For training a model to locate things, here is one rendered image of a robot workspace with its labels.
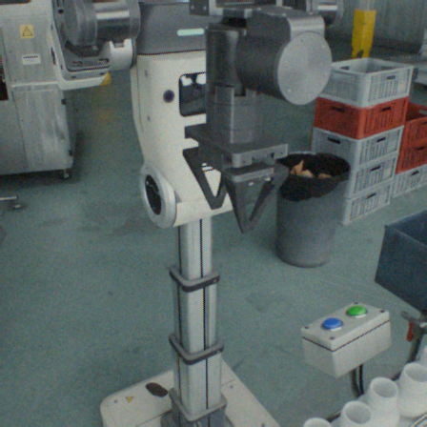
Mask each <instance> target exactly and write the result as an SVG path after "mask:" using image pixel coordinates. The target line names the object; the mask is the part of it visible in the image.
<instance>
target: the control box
mask: <svg viewBox="0 0 427 427"><path fill-rule="evenodd" d="M353 306H361V307H364V308H365V313H364V314H361V315H350V314H348V309H349V308H350V307H353ZM335 317H337V318H339V319H340V320H341V323H340V326H339V327H336V328H326V327H324V326H323V321H324V320H326V319H328V318H335ZM300 331H301V335H302V343H303V349H304V355H305V360H306V362H307V363H308V364H310V365H311V366H313V367H315V368H317V369H318V370H320V371H321V372H324V373H326V374H328V375H329V376H332V377H334V378H335V379H337V378H339V377H341V376H343V375H345V374H347V373H348V372H349V384H350V386H351V390H352V393H353V396H354V399H356V398H357V397H359V396H361V395H363V394H364V391H363V384H362V379H363V363H364V362H365V361H367V360H369V359H371V358H372V357H373V356H375V355H377V354H379V353H381V352H382V351H384V350H386V349H387V348H388V347H390V346H391V329H390V322H389V314H388V312H387V311H384V310H381V309H379V308H376V307H374V306H370V305H364V304H362V303H359V302H354V303H352V304H350V305H347V306H346V307H344V308H342V309H340V310H338V311H336V312H334V313H332V314H330V315H326V316H324V317H323V318H321V319H320V320H318V321H316V322H314V323H312V324H310V325H308V326H305V327H303V328H301V329H300ZM357 366H358V376H359V386H358V383H357V381H356V367H357ZM358 388H359V389H358Z"/></svg>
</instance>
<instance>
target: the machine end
mask: <svg viewBox="0 0 427 427"><path fill-rule="evenodd" d="M60 7H64V1H63V0H0V55H1V56H2V59H1V60H2V64H3V69H4V76H5V80H6V82H5V84H3V85H2V86H1V87H0V175H1V174H12V173H33V172H43V171H54V170H58V169H62V170H63V174H60V175H59V176H58V177H59V179H60V180H68V179H70V178H71V174H70V173H67V171H66V169H67V168H70V167H71V164H72V161H73V154H74V145H75V140H76V136H77V126H78V115H77V114H78V108H76V103H75V97H74V89H70V90H61V88H60V87H58V84H57V81H56V77H55V74H54V68H53V64H52V62H51V56H50V54H51V53H50V50H49V46H48V43H47V40H46V37H47V36H46V35H47V32H48V27H49V24H50V22H51V17H52V14H53V12H54V10H55V9H56V8H60Z"/></svg>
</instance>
